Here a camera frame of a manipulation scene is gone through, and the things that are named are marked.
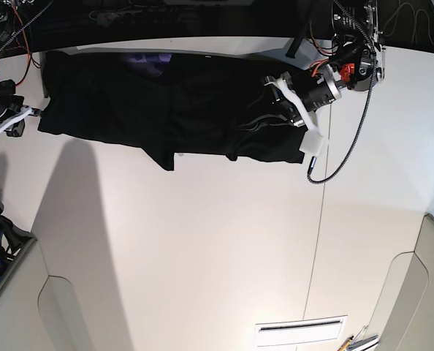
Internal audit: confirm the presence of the left gripper black motor body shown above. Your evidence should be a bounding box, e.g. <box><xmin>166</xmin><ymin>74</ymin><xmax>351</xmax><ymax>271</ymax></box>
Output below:
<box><xmin>264</xmin><ymin>67</ymin><xmax>347</xmax><ymax>127</ymax></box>

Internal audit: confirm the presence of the black T-shirt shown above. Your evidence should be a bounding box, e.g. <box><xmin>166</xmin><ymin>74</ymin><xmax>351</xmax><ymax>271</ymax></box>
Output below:
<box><xmin>38</xmin><ymin>51</ymin><xmax>305</xmax><ymax>171</ymax></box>

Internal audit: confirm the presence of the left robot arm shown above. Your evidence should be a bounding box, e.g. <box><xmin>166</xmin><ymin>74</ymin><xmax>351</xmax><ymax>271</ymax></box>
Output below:
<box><xmin>239</xmin><ymin>1</ymin><xmax>384</xmax><ymax>132</ymax></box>

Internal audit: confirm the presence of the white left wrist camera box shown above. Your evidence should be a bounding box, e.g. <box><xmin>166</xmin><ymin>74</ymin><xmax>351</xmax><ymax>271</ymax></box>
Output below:
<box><xmin>299</xmin><ymin>129</ymin><xmax>327</xmax><ymax>157</ymax></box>

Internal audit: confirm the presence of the braided camera cable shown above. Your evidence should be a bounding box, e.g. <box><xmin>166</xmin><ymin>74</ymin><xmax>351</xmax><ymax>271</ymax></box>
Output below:
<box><xmin>306</xmin><ymin>0</ymin><xmax>382</xmax><ymax>184</ymax></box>

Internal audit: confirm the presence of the yellow handled tool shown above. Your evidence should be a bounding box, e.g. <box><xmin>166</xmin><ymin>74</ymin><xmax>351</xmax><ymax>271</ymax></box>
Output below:
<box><xmin>338</xmin><ymin>336</ymin><xmax>354</xmax><ymax>351</ymax></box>

